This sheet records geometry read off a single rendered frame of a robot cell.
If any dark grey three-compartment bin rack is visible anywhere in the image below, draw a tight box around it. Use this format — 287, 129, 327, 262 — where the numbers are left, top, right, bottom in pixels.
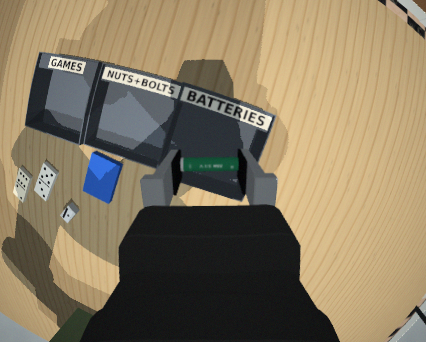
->
25, 52, 277, 202

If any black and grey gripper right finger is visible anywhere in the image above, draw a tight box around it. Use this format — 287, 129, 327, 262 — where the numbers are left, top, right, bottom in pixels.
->
237, 149, 278, 206

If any blue flat rectangular block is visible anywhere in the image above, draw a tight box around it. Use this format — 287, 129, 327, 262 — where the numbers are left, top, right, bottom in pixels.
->
83, 151, 123, 204

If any green battery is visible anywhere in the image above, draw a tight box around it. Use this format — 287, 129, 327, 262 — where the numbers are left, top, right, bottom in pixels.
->
180, 157, 239, 172

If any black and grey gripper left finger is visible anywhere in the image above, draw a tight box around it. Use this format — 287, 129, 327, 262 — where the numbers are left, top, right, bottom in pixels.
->
140, 150, 182, 207

